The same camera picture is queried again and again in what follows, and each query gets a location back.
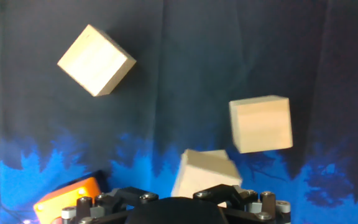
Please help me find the blue mountain print cloth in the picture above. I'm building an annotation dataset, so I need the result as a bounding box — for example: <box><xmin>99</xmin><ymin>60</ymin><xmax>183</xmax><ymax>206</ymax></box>
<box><xmin>0</xmin><ymin>0</ymin><xmax>358</xmax><ymax>224</ymax></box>

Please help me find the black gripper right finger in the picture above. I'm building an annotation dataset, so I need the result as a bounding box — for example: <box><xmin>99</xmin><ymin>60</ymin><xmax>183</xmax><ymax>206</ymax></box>
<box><xmin>193</xmin><ymin>184</ymin><xmax>292</xmax><ymax>224</ymax></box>

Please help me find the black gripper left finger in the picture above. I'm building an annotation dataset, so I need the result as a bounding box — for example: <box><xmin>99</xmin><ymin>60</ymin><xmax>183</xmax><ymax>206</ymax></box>
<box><xmin>61</xmin><ymin>186</ymin><xmax>160</xmax><ymax>224</ymax></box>

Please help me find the orange square base block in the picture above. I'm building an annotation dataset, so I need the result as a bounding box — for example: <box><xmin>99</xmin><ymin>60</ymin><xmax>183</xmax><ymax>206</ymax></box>
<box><xmin>32</xmin><ymin>176</ymin><xmax>102</xmax><ymax>224</ymax></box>

